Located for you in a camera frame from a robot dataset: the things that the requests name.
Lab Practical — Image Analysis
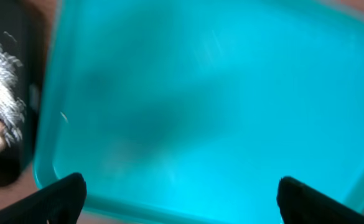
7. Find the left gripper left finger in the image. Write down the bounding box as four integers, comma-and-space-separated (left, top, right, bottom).
0, 172, 86, 224

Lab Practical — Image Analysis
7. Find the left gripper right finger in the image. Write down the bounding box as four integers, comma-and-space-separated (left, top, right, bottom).
276, 176, 364, 224

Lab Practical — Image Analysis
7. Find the rice pile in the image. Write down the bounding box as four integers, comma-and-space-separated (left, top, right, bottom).
0, 43, 26, 144

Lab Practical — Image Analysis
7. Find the teal serving tray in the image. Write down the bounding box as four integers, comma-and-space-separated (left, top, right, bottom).
34, 0, 364, 223

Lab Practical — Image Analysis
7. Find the black plastic bin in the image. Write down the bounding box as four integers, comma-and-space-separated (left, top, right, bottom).
0, 0, 47, 187

